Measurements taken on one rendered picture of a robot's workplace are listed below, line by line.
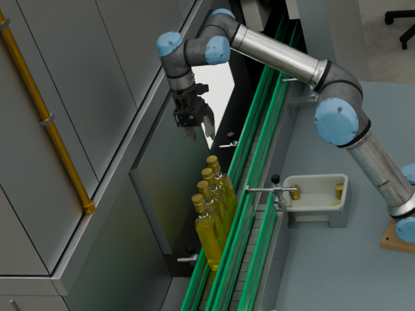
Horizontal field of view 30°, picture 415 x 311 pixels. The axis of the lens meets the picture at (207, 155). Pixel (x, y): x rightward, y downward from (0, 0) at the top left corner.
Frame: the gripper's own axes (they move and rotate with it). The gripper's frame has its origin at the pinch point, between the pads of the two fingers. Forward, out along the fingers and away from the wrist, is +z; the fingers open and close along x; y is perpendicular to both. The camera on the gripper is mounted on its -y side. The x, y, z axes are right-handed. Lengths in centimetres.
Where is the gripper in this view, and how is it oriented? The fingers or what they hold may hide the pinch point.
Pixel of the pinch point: (203, 135)
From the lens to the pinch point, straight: 231.3
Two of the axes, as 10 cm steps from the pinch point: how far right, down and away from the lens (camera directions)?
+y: -2.6, 6.3, -7.3
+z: 2.6, 7.7, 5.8
